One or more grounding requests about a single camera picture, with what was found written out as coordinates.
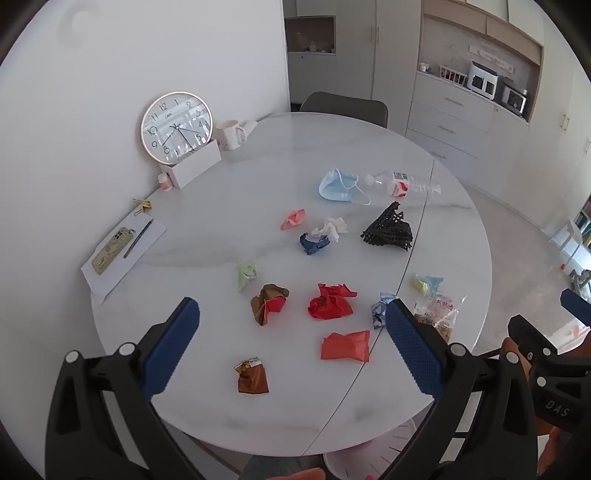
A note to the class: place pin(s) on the black plastic mesh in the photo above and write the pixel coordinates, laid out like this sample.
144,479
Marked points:
388,228

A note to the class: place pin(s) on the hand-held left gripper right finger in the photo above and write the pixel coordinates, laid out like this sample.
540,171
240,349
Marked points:
415,350

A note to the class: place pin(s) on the white stool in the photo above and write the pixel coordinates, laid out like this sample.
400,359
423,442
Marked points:
561,237

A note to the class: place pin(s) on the blue face mask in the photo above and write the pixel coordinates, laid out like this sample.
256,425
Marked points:
334,187

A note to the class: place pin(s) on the clear snack bag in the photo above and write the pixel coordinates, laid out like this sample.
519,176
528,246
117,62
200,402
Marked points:
438,314

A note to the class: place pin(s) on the brown foil wrapper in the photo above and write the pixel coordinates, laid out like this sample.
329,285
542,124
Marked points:
251,378

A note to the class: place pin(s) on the dark blue wrapper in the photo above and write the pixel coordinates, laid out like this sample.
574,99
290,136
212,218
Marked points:
314,243

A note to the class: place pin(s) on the white rectangular box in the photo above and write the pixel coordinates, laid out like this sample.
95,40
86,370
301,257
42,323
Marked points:
196,168

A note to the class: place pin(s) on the blue silver candy wrapper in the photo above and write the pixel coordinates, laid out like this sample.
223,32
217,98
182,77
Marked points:
379,311

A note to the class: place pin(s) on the small white pill bottle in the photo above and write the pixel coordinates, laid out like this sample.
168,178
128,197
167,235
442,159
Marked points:
165,182

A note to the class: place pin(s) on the white mug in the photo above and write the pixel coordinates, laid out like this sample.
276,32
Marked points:
228,134

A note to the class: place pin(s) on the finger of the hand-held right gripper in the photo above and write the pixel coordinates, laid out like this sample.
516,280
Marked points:
575,301
531,334

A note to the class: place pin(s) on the wooden upper cabinets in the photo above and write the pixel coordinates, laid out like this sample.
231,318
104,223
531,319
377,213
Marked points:
471,16

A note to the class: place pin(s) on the pink wrapper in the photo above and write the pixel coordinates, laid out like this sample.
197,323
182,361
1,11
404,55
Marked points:
293,219

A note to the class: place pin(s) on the white wardrobe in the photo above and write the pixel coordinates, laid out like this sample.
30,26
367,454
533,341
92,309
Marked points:
554,147

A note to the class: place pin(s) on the person's right hand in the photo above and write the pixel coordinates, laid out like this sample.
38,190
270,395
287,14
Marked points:
551,454

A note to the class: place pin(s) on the beige phone case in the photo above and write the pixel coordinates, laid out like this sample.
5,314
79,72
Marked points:
113,251

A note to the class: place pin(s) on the white drawer cabinet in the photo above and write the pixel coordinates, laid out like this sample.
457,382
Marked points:
452,124

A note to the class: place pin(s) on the brown and red wrapper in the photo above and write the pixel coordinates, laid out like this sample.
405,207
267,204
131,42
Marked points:
270,302

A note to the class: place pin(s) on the yellow and blue wrapper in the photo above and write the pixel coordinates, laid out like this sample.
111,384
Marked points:
427,282

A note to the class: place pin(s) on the silver toaster oven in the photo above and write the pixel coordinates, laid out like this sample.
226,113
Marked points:
515,98

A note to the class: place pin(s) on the red packet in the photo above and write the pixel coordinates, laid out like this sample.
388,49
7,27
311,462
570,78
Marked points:
346,346

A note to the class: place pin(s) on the green wrapper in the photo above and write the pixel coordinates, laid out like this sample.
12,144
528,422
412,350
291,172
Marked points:
246,274

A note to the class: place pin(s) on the round white wall clock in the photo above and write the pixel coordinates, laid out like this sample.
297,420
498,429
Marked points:
177,127

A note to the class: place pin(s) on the white paper sheet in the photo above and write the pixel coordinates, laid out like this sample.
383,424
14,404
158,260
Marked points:
143,258

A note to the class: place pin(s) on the tall white cabinet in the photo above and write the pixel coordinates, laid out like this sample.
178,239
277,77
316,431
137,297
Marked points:
355,50

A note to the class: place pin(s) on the white countertop appliance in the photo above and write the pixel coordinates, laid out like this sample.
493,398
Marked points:
482,78

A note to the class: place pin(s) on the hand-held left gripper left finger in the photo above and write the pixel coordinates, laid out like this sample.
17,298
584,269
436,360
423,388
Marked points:
171,344

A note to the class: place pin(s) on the gold binder clip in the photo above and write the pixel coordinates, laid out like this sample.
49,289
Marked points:
144,204

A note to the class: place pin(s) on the dark pen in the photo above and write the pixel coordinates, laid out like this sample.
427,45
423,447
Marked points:
138,237

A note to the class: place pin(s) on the clear plastic bottle red label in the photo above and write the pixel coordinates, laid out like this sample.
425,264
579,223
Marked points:
399,182

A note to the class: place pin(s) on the grey chair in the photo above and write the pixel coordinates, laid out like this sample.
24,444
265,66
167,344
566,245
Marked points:
344,105

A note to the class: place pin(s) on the white crumpled tissue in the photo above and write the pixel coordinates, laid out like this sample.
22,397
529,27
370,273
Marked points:
330,228

